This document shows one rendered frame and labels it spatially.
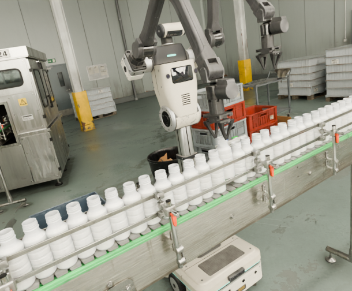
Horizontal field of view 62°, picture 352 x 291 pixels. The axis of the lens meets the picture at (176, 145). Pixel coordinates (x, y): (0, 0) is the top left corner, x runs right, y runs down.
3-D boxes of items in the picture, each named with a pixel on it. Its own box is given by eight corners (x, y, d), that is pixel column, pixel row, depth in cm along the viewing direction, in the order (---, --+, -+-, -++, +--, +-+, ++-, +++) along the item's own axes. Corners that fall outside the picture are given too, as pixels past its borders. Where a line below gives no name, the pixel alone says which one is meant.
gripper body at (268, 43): (264, 52, 144) (263, 36, 142) (281, 49, 135) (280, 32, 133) (255, 53, 141) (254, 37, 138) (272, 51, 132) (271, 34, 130)
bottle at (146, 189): (165, 220, 98) (156, 175, 94) (150, 228, 95) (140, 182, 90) (155, 214, 103) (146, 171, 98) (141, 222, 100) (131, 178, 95)
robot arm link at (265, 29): (265, 22, 138) (257, 23, 135) (277, 19, 132) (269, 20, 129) (266, 37, 140) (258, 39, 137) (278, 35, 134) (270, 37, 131)
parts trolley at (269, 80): (259, 131, 538) (254, 77, 510) (238, 128, 584) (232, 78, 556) (294, 117, 589) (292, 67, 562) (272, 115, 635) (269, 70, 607)
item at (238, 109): (214, 130, 332) (212, 111, 326) (190, 128, 364) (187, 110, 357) (247, 117, 368) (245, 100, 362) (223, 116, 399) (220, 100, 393)
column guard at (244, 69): (247, 90, 1057) (244, 59, 1026) (239, 90, 1089) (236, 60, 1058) (254, 89, 1076) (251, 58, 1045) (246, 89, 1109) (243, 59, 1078)
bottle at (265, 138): (270, 163, 130) (268, 127, 126) (276, 167, 125) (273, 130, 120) (258, 165, 130) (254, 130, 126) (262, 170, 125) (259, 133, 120)
